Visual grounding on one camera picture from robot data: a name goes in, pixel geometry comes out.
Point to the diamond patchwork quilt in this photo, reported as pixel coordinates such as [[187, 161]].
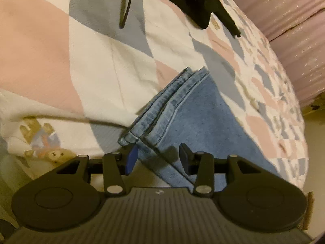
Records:
[[71, 79]]

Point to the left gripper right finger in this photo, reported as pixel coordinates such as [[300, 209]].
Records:
[[200, 164]]

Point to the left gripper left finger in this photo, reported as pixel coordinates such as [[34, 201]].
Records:
[[115, 165]]

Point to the blue denim jeans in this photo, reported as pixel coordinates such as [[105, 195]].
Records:
[[189, 110]]

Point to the pink patterned curtain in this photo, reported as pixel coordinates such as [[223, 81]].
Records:
[[295, 30]]

